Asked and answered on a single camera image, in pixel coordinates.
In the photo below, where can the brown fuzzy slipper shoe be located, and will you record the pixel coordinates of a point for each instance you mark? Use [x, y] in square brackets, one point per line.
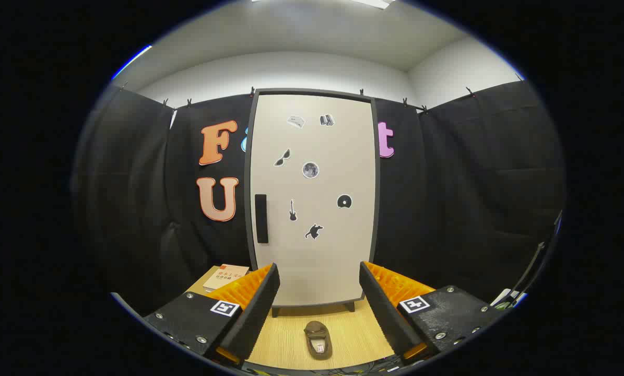
[318, 339]

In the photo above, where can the black backdrop cloth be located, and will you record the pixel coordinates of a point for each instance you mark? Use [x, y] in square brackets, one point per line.
[447, 183]

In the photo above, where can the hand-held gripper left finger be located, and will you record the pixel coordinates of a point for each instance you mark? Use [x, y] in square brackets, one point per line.
[254, 318]

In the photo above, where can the dark grey shoe cabinet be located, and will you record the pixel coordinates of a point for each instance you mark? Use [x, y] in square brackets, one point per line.
[312, 91]

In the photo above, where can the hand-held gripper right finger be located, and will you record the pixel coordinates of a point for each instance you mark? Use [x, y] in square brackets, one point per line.
[382, 313]

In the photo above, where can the white ceiling light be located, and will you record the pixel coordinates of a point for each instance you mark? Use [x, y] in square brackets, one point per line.
[134, 59]
[377, 3]

